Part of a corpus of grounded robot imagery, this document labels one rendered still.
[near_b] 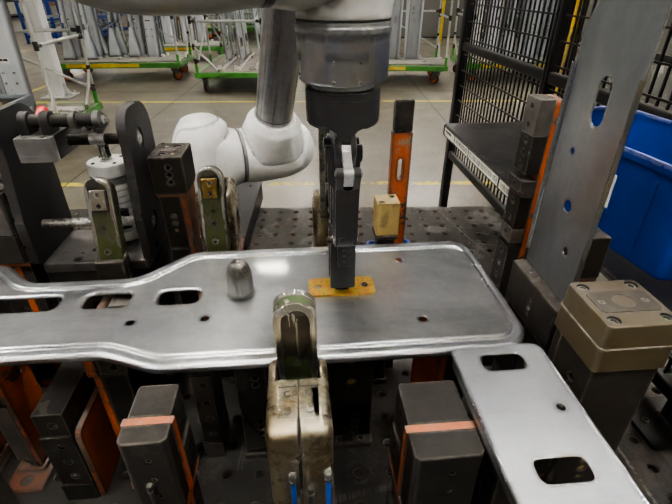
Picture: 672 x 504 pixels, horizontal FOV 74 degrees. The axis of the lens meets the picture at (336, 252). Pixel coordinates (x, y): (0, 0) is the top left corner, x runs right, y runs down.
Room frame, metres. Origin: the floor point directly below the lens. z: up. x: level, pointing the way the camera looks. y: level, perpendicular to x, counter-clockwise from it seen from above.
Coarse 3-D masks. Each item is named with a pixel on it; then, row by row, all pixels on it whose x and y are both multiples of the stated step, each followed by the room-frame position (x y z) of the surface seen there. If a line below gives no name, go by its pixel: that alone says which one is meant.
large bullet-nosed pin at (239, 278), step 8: (232, 264) 0.45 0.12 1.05; (240, 264) 0.45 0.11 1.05; (248, 264) 0.46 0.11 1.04; (232, 272) 0.45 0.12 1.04; (240, 272) 0.45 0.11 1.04; (248, 272) 0.45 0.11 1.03; (232, 280) 0.44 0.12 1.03; (240, 280) 0.44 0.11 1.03; (248, 280) 0.45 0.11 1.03; (232, 288) 0.44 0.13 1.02; (240, 288) 0.44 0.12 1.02; (248, 288) 0.45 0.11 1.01; (232, 296) 0.45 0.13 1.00; (240, 296) 0.44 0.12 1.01; (248, 296) 0.45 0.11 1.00
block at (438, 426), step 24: (408, 384) 0.33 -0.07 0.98; (432, 384) 0.33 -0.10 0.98; (408, 408) 0.30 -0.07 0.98; (432, 408) 0.30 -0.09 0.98; (456, 408) 0.30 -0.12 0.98; (408, 432) 0.27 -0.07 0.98; (432, 432) 0.27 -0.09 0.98; (456, 432) 0.27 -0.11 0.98; (408, 456) 0.26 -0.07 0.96; (432, 456) 0.25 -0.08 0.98; (456, 456) 0.25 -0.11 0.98; (480, 456) 0.25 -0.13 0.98; (408, 480) 0.25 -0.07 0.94; (432, 480) 0.24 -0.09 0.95; (456, 480) 0.24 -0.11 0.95
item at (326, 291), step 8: (312, 280) 0.48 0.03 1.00; (320, 280) 0.48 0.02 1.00; (328, 280) 0.48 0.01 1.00; (360, 280) 0.48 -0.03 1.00; (368, 280) 0.48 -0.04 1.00; (312, 288) 0.46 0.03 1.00; (320, 288) 0.46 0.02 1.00; (328, 288) 0.46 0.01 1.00; (336, 288) 0.46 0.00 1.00; (344, 288) 0.46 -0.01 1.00; (352, 288) 0.46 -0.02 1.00; (360, 288) 0.46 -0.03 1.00; (368, 288) 0.46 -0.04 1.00; (320, 296) 0.45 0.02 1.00; (328, 296) 0.45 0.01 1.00
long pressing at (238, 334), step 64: (192, 256) 0.54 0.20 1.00; (256, 256) 0.55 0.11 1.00; (320, 256) 0.55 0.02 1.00; (384, 256) 0.55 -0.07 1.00; (448, 256) 0.55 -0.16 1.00; (0, 320) 0.41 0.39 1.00; (64, 320) 0.41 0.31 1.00; (128, 320) 0.41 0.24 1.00; (192, 320) 0.41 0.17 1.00; (256, 320) 0.41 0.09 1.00; (320, 320) 0.41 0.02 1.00; (384, 320) 0.41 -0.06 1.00; (448, 320) 0.41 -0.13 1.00; (512, 320) 0.41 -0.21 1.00
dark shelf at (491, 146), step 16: (448, 128) 1.11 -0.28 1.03; (464, 128) 1.10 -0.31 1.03; (480, 128) 1.10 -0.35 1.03; (496, 128) 1.10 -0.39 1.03; (512, 128) 1.10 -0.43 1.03; (464, 144) 0.98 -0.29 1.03; (480, 144) 0.97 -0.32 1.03; (496, 144) 0.97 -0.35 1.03; (512, 144) 0.97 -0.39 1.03; (480, 160) 0.88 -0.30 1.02; (496, 160) 0.87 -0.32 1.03; (512, 160) 0.87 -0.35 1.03; (496, 176) 0.80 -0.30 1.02; (608, 256) 0.50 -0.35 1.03; (608, 272) 0.46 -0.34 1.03; (624, 272) 0.46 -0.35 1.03; (640, 272) 0.46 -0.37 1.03; (656, 288) 0.43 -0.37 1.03
